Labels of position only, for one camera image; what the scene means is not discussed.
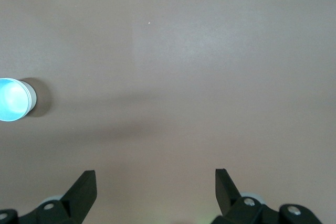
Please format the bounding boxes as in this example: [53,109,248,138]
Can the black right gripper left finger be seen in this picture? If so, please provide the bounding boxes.
[0,170,98,224]

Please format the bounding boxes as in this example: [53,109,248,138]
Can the blue bowl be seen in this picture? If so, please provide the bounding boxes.
[0,78,30,122]

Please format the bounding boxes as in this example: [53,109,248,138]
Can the white bowl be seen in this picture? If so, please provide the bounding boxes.
[15,78,38,118]

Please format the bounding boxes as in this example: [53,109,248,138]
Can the brown table mat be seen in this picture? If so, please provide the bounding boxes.
[0,0,336,224]

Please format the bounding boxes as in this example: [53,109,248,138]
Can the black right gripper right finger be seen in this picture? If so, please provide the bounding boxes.
[209,168,322,224]

